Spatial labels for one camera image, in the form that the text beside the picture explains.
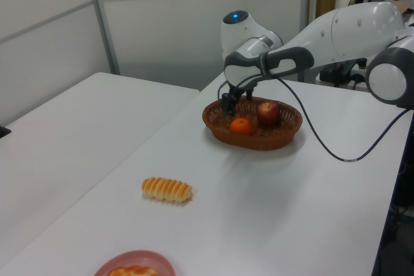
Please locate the white adjacent table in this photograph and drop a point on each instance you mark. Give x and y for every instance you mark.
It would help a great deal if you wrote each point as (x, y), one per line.
(64, 143)

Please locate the red toy apple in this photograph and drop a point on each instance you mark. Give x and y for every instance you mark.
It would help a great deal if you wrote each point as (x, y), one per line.
(268, 113)

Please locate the pink plate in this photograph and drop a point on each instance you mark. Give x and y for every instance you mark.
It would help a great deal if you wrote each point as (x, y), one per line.
(145, 256)

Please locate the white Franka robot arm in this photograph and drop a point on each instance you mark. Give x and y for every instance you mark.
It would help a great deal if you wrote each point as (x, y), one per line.
(355, 30)

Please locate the toy orange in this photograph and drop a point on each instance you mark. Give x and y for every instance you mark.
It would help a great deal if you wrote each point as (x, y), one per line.
(241, 126)

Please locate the brown woven basket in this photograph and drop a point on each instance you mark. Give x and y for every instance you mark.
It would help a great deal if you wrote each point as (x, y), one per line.
(252, 142)

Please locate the black power strip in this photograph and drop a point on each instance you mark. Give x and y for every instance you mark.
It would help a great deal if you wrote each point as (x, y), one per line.
(334, 75)

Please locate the braided leaf-shaped toy bread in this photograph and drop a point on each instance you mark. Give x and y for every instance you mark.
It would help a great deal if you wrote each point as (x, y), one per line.
(132, 271)

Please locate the grey emergency stop button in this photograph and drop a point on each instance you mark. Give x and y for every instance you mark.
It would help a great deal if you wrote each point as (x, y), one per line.
(360, 70)

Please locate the ribbed toy bread roll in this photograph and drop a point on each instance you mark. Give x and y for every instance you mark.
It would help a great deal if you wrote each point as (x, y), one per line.
(166, 190)

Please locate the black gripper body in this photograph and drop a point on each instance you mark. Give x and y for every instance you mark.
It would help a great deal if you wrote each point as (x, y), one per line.
(242, 88)

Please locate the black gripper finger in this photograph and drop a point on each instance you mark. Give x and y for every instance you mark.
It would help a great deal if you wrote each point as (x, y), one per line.
(229, 104)
(250, 94)

